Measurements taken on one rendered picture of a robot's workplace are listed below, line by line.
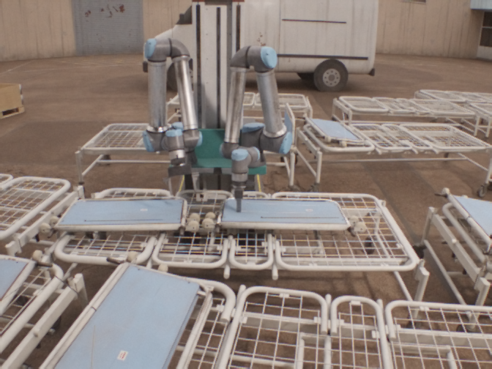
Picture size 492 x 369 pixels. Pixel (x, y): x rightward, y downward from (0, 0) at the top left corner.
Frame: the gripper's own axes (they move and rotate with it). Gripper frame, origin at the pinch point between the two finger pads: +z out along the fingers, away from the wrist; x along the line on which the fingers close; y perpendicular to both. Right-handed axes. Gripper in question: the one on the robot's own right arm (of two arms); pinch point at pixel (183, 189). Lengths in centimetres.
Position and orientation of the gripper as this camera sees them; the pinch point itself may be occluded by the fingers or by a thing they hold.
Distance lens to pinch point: 224.4
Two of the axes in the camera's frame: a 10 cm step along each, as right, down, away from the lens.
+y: -1.2, 0.1, 9.9
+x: -9.8, 1.6, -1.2
